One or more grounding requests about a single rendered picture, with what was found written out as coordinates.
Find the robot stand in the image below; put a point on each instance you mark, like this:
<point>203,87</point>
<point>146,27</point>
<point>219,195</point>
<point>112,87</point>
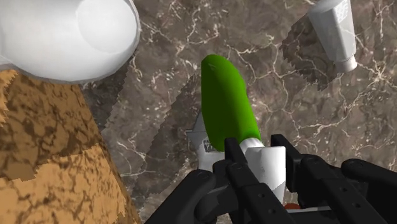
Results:
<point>49,149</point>

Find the white squeeze tube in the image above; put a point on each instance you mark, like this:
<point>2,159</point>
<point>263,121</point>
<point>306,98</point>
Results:
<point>335,31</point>

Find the small red object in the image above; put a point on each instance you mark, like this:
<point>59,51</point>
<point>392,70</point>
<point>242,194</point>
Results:
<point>292,206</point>

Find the grey white bottle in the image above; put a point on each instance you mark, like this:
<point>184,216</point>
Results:
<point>201,155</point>

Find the green bottle with white cap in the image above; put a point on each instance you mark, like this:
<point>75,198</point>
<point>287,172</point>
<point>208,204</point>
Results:
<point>226,102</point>

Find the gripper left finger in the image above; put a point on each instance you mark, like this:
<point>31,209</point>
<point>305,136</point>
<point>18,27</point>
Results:
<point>248,198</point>

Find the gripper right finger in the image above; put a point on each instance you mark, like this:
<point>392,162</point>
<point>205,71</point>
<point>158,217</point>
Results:
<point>335,189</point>

